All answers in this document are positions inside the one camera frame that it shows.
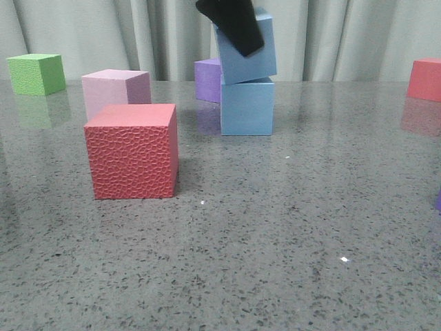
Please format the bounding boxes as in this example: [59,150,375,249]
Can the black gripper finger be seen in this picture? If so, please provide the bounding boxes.
[195,0,265,57]

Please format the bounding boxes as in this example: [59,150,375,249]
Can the light blue foam cube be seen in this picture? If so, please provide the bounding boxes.
[220,77,275,136]

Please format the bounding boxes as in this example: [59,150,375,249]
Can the purple foam cube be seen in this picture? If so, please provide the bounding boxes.
[194,58,222,103]

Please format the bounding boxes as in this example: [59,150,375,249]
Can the grey-green curtain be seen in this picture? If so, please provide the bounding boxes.
[1,1,440,81]

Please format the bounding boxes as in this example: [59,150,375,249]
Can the pink foam cube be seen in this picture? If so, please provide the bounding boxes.
[81,69,152,120]

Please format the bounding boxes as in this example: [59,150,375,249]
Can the large red textured cube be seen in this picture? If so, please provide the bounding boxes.
[84,103,178,199]

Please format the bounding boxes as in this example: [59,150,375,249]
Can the red foam cube far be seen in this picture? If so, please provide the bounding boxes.
[407,57,441,102]

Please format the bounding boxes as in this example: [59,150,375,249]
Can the green foam cube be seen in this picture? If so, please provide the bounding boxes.
[7,54,66,96]

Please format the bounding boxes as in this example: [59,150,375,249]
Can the purple cube at edge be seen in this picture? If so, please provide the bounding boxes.
[435,189,441,211]

